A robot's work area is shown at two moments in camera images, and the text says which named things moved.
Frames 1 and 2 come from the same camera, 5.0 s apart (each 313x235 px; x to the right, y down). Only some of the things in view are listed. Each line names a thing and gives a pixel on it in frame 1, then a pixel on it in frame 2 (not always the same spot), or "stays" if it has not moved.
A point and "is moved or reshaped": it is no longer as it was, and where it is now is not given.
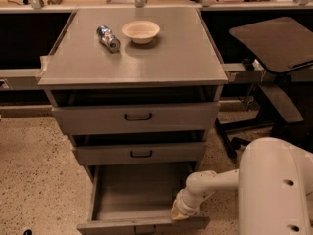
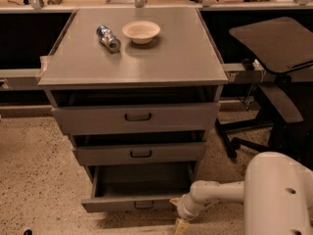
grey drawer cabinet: x=136 y=89 stays
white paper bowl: x=141 y=31 stays
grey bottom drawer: x=138 y=199 is moved or reshaped
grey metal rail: x=20 y=79 stays
